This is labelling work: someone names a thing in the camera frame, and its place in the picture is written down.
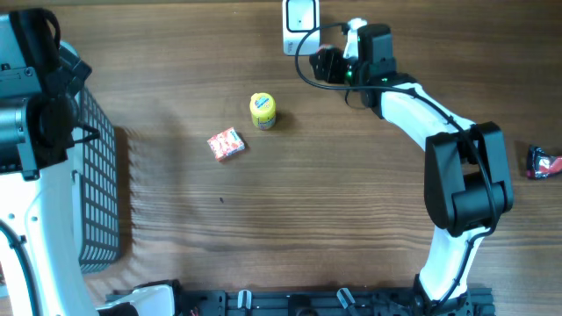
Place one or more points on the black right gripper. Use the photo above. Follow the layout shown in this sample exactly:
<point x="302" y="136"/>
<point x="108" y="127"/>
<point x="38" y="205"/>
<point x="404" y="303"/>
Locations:
<point x="330" y="61"/>

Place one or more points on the yellow small bottle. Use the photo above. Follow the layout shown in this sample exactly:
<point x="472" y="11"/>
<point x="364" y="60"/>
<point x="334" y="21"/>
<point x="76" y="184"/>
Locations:
<point x="263" y="110"/>

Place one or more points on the red white small carton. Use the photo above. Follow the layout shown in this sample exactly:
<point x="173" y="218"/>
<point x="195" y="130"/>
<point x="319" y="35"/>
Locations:
<point x="225" y="144"/>

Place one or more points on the black red snack packet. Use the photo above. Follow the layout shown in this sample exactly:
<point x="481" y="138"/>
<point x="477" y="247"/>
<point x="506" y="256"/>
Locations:
<point x="540" y="165"/>

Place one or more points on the round tin can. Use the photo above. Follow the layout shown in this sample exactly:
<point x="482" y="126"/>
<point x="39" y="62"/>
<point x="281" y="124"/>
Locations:
<point x="325" y="46"/>

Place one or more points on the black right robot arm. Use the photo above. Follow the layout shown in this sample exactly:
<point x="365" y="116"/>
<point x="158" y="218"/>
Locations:
<point x="467" y="184"/>

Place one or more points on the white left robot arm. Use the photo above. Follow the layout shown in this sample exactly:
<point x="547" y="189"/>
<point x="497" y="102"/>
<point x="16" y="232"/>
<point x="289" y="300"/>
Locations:
<point x="59" y="180"/>

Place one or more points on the white barcode scanner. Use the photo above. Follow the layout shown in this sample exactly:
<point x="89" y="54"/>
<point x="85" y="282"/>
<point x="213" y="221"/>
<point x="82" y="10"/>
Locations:
<point x="299" y="18"/>

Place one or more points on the grey plastic basket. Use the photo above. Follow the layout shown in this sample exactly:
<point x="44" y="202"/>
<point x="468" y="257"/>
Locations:
<point x="95" y="188"/>

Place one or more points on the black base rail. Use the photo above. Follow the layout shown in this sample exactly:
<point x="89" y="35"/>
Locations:
<point x="381" y="302"/>

